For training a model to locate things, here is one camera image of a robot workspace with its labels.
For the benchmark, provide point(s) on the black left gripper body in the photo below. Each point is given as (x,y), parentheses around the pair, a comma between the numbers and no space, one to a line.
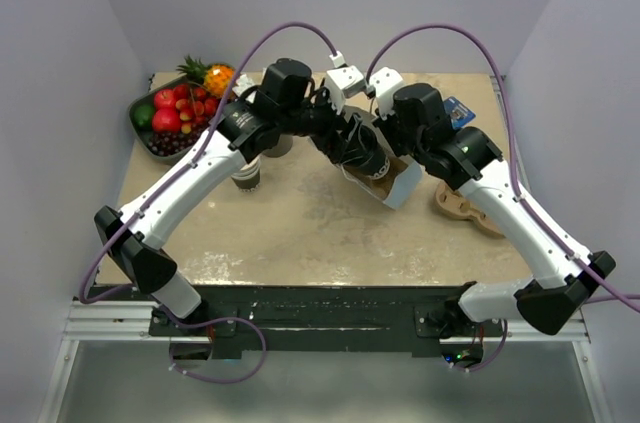
(327,137)

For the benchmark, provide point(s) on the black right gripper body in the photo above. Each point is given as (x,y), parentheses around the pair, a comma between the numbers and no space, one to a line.
(403,143)

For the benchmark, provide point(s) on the white paper coffee cup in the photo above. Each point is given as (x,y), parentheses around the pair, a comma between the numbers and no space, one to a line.
(363,155)

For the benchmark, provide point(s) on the light blue paper bag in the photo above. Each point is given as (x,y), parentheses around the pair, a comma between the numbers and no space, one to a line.
(400,181)

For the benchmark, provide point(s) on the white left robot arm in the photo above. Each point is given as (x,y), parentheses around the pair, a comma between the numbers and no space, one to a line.
(250,119)

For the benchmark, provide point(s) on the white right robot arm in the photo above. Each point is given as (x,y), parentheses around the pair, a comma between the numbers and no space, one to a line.
(564,273)

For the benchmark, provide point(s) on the metal straw holder tin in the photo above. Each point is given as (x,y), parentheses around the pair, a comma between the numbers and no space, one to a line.
(282,147)

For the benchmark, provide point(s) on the blue card package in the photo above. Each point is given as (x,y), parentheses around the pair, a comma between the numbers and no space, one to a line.
(460,115)

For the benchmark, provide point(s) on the cardboard cup carrier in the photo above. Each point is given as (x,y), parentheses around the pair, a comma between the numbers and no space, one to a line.
(454,206)

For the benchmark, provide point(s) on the stack of paper cups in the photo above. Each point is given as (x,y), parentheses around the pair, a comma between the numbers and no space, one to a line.
(248,178)

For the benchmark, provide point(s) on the pineapple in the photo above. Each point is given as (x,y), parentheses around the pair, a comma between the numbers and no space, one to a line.
(212,77)

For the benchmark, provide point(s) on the red apple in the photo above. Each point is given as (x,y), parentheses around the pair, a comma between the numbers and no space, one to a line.
(164,99)
(166,120)

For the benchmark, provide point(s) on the dark purple grape bunch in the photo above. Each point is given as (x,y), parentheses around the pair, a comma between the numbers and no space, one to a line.
(195,116)

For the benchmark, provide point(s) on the grey fruit tray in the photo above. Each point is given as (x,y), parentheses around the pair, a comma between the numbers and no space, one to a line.
(183,89)

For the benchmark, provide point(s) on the green lime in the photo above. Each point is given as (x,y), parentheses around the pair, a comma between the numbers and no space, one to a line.
(143,116)

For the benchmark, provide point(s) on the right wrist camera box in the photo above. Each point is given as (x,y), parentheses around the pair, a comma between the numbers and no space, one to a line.
(386,82)

